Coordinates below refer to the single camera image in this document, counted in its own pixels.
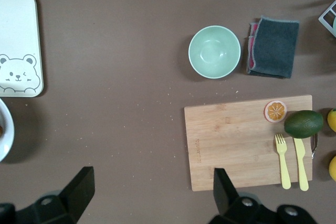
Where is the white round plate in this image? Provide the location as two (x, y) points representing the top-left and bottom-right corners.
(0, 98), (15, 163)

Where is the white wire cup rack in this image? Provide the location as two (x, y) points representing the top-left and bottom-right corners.
(318, 0), (336, 37)

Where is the wooden cutting board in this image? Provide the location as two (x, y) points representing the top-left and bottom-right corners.
(183, 94), (320, 192)

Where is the orange fruit slice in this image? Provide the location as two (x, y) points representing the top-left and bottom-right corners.
(264, 100), (288, 123)

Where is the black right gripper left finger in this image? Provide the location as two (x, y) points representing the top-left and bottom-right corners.
(0, 166), (95, 224)

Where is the cream bear print tray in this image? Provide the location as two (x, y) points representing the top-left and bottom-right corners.
(0, 0), (45, 98)

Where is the yellow plastic knife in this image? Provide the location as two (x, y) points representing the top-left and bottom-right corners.
(293, 137), (310, 192)

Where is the yellow lemon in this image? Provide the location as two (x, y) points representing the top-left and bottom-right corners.
(328, 155), (336, 182)
(327, 108), (336, 133)

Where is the green avocado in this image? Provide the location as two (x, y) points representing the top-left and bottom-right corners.
(283, 110), (324, 139)

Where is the pink folded cloth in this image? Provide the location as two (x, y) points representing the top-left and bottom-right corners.
(248, 22), (259, 69)

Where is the dark grey folded cloth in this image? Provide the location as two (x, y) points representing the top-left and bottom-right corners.
(246, 15), (300, 79)

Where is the pale green bowl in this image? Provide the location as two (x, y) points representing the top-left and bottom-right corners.
(188, 25), (242, 80)

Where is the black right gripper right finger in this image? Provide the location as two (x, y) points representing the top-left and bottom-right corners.
(209, 167), (318, 224)

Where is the yellow plastic fork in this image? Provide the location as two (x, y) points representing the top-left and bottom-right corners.
(275, 133), (291, 190)

